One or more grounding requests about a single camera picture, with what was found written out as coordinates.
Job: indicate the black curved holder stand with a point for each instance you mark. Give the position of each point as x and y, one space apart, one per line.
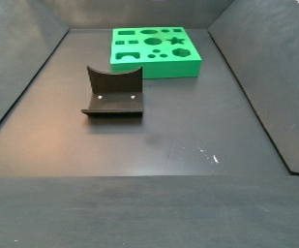
117 93

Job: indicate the green shape sorter block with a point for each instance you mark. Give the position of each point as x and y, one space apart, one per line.
159 49

